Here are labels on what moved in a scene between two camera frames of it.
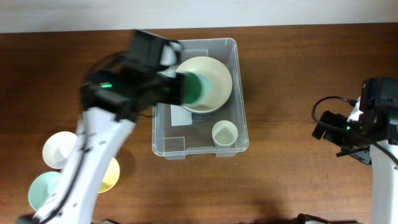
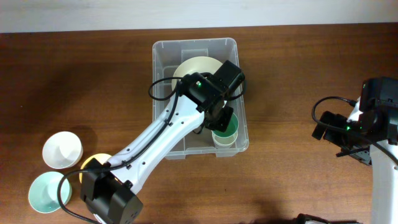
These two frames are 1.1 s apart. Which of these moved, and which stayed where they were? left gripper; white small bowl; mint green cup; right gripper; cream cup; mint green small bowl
Moved: left gripper; mint green cup
Stayed: cream cup; right gripper; white small bowl; mint green small bowl
